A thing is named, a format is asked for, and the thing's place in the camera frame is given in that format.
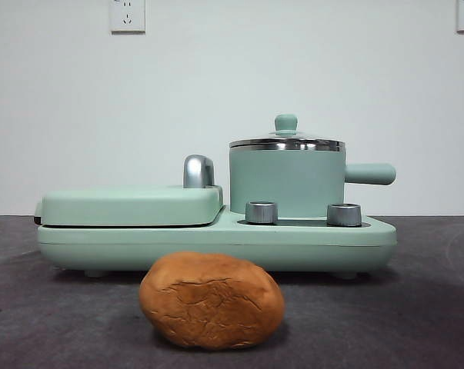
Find glass lid with green knob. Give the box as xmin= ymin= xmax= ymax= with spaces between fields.
xmin=229 ymin=113 xmax=345 ymax=149

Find mint green pot with handle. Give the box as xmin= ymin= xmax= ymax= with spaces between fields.
xmin=229 ymin=142 xmax=397 ymax=216

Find chrome griddle lid handle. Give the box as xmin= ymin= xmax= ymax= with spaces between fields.
xmin=182 ymin=154 xmax=216 ymax=189

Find silver control knob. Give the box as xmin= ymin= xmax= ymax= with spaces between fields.
xmin=326 ymin=202 xmax=362 ymax=227
xmin=245 ymin=200 xmax=279 ymax=224

